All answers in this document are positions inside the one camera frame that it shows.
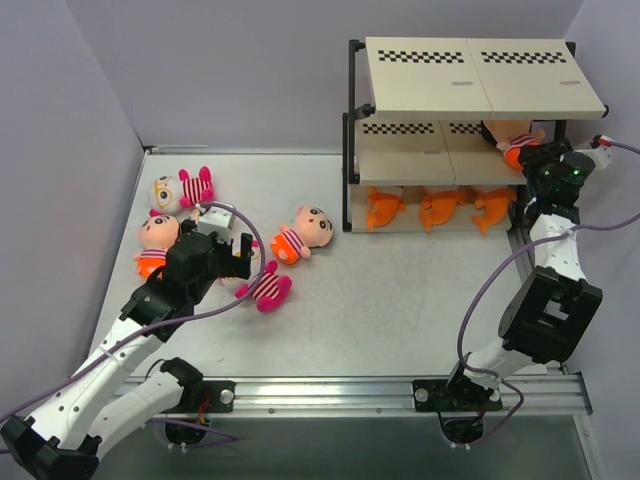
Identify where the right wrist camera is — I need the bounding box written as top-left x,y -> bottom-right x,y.
586,135 -> 613,170

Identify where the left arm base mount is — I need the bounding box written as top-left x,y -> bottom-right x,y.
197,380 -> 236,414

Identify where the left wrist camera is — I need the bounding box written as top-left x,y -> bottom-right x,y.
196,203 -> 235,245

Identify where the white pink glasses plush front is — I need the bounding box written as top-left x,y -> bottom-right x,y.
221,240 -> 293,313

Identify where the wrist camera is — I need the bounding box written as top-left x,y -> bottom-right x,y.
586,135 -> 613,170
196,203 -> 235,245

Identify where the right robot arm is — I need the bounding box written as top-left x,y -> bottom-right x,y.
443,136 -> 612,410

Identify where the white pink striped plush back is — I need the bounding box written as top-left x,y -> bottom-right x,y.
148,166 -> 215,217

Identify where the peach boy plush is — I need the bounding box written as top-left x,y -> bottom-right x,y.
134,215 -> 180,278
270,206 -> 334,265
482,119 -> 546,171

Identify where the orange shark plush back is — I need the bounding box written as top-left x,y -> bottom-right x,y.
366,186 -> 407,231

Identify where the cream black three-tier shelf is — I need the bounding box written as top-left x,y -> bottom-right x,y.
342,37 -> 609,234

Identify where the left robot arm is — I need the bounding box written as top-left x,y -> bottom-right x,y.
1,231 -> 262,479

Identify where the orange shark plush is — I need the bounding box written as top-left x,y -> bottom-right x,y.
366,186 -> 407,231
471,187 -> 517,235
419,186 -> 466,232

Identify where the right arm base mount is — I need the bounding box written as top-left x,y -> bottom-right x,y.
412,379 -> 503,413

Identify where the aluminium front rail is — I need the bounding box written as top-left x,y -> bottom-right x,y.
59,377 -> 594,419

